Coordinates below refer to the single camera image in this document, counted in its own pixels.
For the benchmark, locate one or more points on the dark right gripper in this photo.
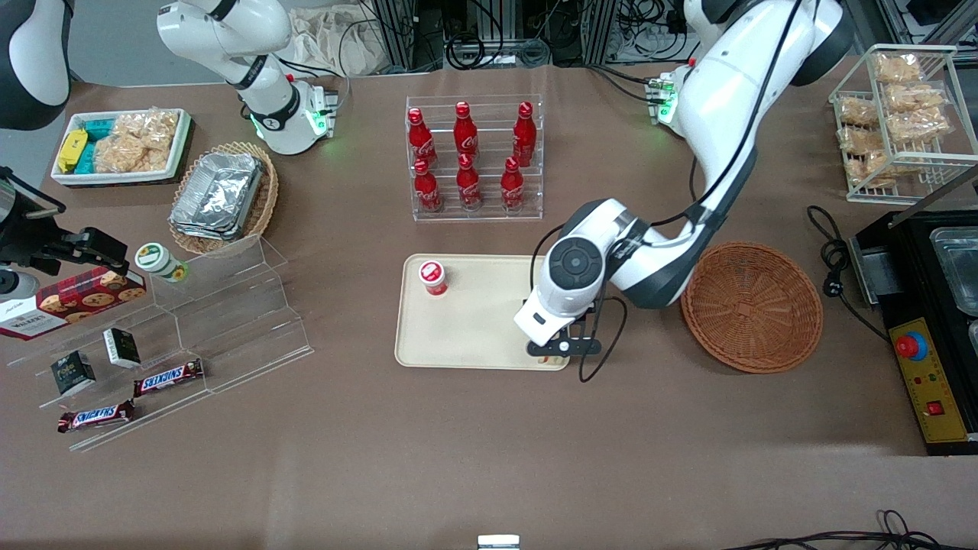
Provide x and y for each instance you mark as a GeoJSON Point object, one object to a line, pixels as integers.
{"type": "Point", "coordinates": [29, 238]}

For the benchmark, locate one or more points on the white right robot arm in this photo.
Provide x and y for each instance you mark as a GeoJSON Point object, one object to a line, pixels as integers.
{"type": "Point", "coordinates": [260, 84]}

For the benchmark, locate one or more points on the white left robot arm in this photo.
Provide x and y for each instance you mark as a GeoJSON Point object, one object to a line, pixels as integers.
{"type": "Point", "coordinates": [726, 84]}

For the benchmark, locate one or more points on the beige plastic tray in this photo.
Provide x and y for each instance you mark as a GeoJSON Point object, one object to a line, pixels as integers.
{"type": "Point", "coordinates": [474, 328]}

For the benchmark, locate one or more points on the white rectangular snack tray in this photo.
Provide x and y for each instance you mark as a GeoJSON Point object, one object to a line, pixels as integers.
{"type": "Point", "coordinates": [179, 145]}

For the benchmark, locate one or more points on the oval tan wicker basket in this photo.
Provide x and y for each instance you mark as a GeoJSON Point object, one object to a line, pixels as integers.
{"type": "Point", "coordinates": [263, 206]}

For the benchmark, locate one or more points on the round brown wicker basket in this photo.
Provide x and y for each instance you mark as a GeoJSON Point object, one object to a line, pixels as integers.
{"type": "Point", "coordinates": [752, 305]}

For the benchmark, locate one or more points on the steel tray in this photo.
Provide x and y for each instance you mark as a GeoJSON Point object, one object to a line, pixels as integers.
{"type": "Point", "coordinates": [959, 271]}

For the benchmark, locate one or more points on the red cookie box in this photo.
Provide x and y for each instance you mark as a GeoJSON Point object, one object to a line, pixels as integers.
{"type": "Point", "coordinates": [69, 302]}

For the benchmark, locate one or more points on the green lid white cup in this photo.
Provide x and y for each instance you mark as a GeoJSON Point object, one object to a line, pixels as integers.
{"type": "Point", "coordinates": [157, 260]}

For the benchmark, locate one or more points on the teal snack pack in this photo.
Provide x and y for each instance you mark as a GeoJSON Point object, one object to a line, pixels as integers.
{"type": "Point", "coordinates": [98, 127]}
{"type": "Point", "coordinates": [86, 159]}

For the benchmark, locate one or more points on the clear bag rice crackers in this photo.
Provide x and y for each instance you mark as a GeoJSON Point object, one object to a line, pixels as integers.
{"type": "Point", "coordinates": [126, 156]}
{"type": "Point", "coordinates": [149, 128]}

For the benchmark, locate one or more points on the small black carton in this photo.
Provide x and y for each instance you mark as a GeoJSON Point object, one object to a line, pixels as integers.
{"type": "Point", "coordinates": [73, 373]}
{"type": "Point", "coordinates": [122, 347]}

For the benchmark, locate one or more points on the yellow snack pack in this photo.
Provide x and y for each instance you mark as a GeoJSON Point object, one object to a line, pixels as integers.
{"type": "Point", "coordinates": [72, 149]}

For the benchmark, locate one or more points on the clear acrylic bottle rack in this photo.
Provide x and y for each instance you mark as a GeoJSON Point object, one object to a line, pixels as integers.
{"type": "Point", "coordinates": [489, 206]}

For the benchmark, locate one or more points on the red lid drink cup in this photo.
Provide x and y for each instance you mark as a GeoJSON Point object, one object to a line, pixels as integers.
{"type": "Point", "coordinates": [433, 278]}

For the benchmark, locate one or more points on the red cola bottle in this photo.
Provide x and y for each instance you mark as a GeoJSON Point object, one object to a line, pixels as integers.
{"type": "Point", "coordinates": [427, 191]}
{"type": "Point", "coordinates": [421, 141]}
{"type": "Point", "coordinates": [468, 187]}
{"type": "Point", "coordinates": [524, 137]}
{"type": "Point", "coordinates": [465, 134]}
{"type": "Point", "coordinates": [512, 187]}

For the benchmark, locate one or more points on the stacked foil containers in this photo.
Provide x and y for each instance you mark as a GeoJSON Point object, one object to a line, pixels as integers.
{"type": "Point", "coordinates": [218, 195]}

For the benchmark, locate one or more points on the brown Snickers bar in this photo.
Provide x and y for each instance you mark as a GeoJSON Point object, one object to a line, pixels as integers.
{"type": "Point", "coordinates": [95, 416]}
{"type": "Point", "coordinates": [168, 377]}

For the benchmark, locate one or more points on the clear acrylic stepped shelf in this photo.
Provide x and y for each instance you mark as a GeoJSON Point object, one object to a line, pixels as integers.
{"type": "Point", "coordinates": [229, 321]}

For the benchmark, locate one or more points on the small white device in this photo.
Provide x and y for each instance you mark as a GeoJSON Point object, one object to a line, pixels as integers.
{"type": "Point", "coordinates": [498, 542]}

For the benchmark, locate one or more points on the beige cloth bag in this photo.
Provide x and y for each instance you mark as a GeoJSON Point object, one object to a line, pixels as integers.
{"type": "Point", "coordinates": [336, 42]}

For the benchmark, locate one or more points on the bagged fried snack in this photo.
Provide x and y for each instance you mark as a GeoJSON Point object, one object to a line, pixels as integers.
{"type": "Point", "coordinates": [857, 140]}
{"type": "Point", "coordinates": [915, 98]}
{"type": "Point", "coordinates": [867, 168]}
{"type": "Point", "coordinates": [921, 124]}
{"type": "Point", "coordinates": [898, 67]}
{"type": "Point", "coordinates": [858, 112]}

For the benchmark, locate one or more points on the red emergency stop button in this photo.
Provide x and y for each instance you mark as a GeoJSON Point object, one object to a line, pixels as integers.
{"type": "Point", "coordinates": [909, 346]}

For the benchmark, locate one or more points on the black box yellow control panel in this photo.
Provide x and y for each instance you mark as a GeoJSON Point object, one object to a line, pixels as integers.
{"type": "Point", "coordinates": [928, 382]}

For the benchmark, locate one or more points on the grey metal bar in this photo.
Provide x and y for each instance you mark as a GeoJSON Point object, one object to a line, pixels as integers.
{"type": "Point", "coordinates": [932, 198]}

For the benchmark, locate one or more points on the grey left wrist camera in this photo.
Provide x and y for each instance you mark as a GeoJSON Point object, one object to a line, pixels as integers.
{"type": "Point", "coordinates": [565, 346]}

